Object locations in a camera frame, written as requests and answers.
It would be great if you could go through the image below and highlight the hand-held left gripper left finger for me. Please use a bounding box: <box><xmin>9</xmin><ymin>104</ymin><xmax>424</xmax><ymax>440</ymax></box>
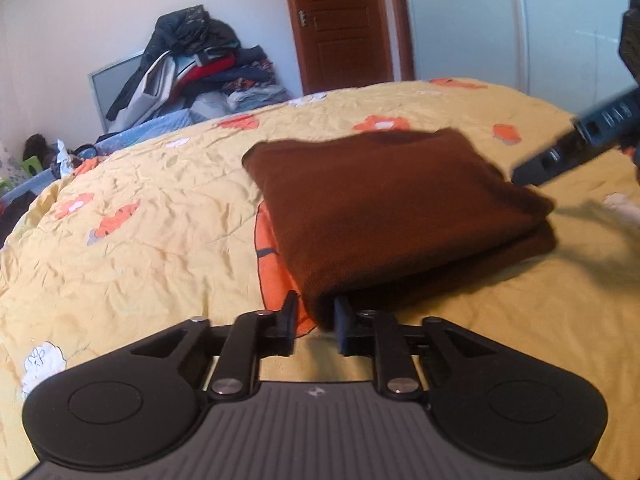
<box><xmin>129</xmin><ymin>291</ymin><xmax>302</xmax><ymax>402</ymax></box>

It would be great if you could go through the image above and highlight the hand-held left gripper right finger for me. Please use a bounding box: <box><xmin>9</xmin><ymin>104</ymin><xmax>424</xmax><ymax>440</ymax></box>
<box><xmin>333</xmin><ymin>295</ymin><xmax>481</xmax><ymax>402</ymax></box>

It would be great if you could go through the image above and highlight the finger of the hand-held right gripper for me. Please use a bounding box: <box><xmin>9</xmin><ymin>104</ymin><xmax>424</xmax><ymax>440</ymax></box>
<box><xmin>511</xmin><ymin>127</ymin><xmax>603</xmax><ymax>187</ymax></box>
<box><xmin>571</xmin><ymin>85</ymin><xmax>640</xmax><ymax>152</ymax></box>

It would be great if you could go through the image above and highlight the brown knitted sweater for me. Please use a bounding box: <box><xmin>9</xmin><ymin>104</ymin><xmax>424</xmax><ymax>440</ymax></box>
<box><xmin>242</xmin><ymin>127</ymin><xmax>557</xmax><ymax>333</ymax></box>

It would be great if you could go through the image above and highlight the pile of clothes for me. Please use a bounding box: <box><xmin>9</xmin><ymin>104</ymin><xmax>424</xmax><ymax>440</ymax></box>
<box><xmin>104</xmin><ymin>4</ymin><xmax>296</xmax><ymax>135</ymax></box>

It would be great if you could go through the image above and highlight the white wardrobe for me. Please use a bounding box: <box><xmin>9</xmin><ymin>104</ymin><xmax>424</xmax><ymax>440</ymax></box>
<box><xmin>402</xmin><ymin>0</ymin><xmax>640</xmax><ymax>127</ymax></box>

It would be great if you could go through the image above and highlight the yellow floral blanket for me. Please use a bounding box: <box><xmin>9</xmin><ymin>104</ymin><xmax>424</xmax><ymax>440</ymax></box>
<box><xmin>0</xmin><ymin>77</ymin><xmax>640</xmax><ymax>480</ymax></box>

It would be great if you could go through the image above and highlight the brown wooden door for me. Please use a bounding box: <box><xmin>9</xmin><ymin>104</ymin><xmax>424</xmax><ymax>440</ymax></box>
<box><xmin>280</xmin><ymin>0</ymin><xmax>396</xmax><ymax>97</ymax></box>

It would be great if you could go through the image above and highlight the peach cloth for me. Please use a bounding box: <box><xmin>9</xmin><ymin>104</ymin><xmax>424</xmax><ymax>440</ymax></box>
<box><xmin>74</xmin><ymin>156</ymin><xmax>108</xmax><ymax>175</ymax></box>

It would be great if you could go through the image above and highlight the white crumpled plastic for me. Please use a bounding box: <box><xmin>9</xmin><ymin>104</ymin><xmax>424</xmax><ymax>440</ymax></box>
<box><xmin>51</xmin><ymin>139</ymin><xmax>77</xmax><ymax>177</ymax></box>

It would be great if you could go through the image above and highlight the grey framed panel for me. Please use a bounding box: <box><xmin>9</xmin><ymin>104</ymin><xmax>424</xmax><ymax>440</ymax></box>
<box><xmin>88</xmin><ymin>51</ymin><xmax>151</xmax><ymax>134</ymax></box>

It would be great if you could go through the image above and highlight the dark cloth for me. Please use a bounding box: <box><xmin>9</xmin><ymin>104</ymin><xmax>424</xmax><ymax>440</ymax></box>
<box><xmin>0</xmin><ymin>191</ymin><xmax>40</xmax><ymax>248</ymax></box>

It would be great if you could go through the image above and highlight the green plastic stool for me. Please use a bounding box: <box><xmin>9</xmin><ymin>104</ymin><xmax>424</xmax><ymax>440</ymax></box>
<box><xmin>0</xmin><ymin>155</ymin><xmax>45</xmax><ymax>192</ymax></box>

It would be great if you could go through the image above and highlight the dark fluffy bag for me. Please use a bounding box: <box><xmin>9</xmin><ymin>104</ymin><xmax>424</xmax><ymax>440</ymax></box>
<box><xmin>22</xmin><ymin>133</ymin><xmax>60</xmax><ymax>167</ymax></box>

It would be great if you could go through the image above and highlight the brown wooden door frame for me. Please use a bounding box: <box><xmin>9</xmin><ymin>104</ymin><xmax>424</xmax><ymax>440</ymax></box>
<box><xmin>279</xmin><ymin>0</ymin><xmax>417</xmax><ymax>97</ymax></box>

